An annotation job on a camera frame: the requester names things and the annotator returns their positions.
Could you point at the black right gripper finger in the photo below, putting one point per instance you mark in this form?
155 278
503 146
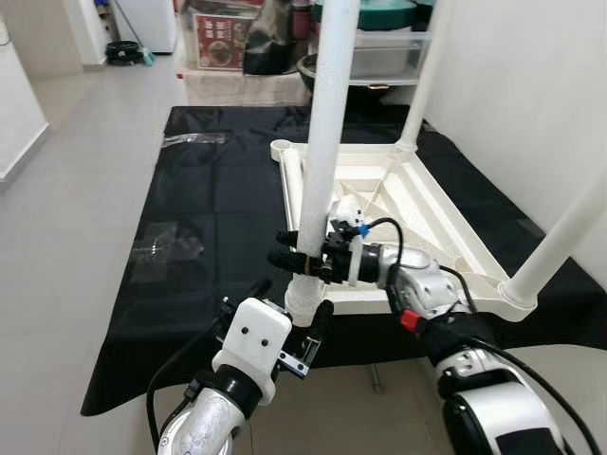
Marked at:
296 263
290 237

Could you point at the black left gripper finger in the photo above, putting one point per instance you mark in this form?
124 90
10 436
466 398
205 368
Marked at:
322 322
258 290

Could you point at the white plastic children table top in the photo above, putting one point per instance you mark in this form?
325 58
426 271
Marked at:
427 209

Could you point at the black tablecloth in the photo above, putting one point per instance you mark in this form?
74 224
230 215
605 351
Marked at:
209 313

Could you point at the clear plastic film scrap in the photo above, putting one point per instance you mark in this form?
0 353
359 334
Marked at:
194 138

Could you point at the patterned beige cloth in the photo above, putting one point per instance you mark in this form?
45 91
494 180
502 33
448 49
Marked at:
237 87

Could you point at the black wok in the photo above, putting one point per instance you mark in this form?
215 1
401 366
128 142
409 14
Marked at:
308 71

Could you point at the black plastic bag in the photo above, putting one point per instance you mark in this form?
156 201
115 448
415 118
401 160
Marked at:
275 43

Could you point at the box with red print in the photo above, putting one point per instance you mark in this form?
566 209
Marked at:
220 40

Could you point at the broom with green head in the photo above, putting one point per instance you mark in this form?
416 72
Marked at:
147 59

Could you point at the green pot lid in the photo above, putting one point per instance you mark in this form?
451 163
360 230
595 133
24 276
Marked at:
389 14

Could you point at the black round floor object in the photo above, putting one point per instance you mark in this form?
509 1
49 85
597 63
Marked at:
123 52

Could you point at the white fridge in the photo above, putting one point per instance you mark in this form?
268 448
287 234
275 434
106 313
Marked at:
156 24

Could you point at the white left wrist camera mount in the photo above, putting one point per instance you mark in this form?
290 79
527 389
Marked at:
256 336

